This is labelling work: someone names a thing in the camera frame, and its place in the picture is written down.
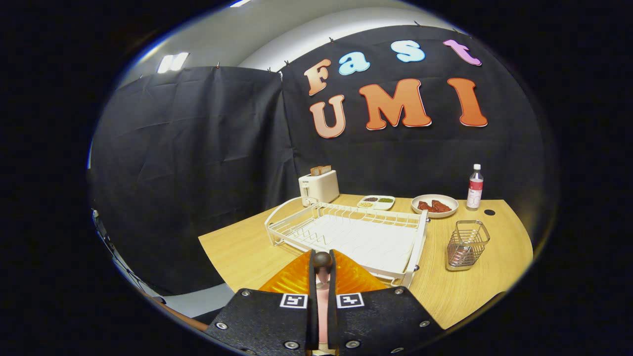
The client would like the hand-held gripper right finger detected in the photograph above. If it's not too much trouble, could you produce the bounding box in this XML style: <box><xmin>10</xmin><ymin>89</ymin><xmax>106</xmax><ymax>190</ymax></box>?
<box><xmin>328</xmin><ymin>249</ymin><xmax>443</xmax><ymax>354</ymax></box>

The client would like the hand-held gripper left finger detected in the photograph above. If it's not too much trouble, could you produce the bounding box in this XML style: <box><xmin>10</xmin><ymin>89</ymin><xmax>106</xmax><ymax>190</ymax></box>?
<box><xmin>205</xmin><ymin>249</ymin><xmax>318</xmax><ymax>354</ymax></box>

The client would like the pink plate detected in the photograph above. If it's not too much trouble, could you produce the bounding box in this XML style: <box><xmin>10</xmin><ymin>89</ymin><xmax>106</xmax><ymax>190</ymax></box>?
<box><xmin>316</xmin><ymin>288</ymin><xmax>330</xmax><ymax>345</ymax></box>

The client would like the spoon with wooden handle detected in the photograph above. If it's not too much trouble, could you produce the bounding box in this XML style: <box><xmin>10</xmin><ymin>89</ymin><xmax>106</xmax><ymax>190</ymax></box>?
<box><xmin>313</xmin><ymin>251</ymin><xmax>333</xmax><ymax>290</ymax></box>

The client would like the white wire dish rack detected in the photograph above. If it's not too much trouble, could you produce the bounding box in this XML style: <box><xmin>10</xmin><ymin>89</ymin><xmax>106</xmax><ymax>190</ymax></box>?
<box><xmin>265</xmin><ymin>197</ymin><xmax>430</xmax><ymax>288</ymax></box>

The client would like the metal wire basket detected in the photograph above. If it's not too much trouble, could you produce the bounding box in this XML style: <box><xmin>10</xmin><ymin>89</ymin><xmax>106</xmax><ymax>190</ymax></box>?
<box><xmin>446</xmin><ymin>220</ymin><xmax>491</xmax><ymax>272</ymax></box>

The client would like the white divided dish with beans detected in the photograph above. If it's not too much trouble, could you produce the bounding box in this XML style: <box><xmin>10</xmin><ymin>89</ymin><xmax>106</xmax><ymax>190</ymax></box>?
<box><xmin>357</xmin><ymin>195</ymin><xmax>396</xmax><ymax>211</ymax></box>

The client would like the white round plate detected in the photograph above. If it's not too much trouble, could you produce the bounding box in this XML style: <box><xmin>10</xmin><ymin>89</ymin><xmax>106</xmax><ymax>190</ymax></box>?
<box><xmin>411</xmin><ymin>194</ymin><xmax>459</xmax><ymax>219</ymax></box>

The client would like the white drain tray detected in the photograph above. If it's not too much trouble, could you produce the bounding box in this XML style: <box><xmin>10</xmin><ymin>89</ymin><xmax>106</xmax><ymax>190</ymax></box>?
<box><xmin>292</xmin><ymin>215</ymin><xmax>421</xmax><ymax>275</ymax></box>

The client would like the white toaster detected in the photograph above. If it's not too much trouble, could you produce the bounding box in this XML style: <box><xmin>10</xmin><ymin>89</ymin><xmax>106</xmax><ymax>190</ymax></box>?
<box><xmin>298</xmin><ymin>170</ymin><xmax>340</xmax><ymax>207</ymax></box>

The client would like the clear bottle with red label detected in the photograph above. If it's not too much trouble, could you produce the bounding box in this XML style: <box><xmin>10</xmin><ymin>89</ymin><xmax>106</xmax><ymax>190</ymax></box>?
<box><xmin>466</xmin><ymin>164</ymin><xmax>484</xmax><ymax>212</ymax></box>

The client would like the black backdrop cloth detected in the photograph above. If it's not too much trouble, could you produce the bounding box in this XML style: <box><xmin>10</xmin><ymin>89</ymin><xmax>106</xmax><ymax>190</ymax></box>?
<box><xmin>89</xmin><ymin>25</ymin><xmax>559</xmax><ymax>297</ymax></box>

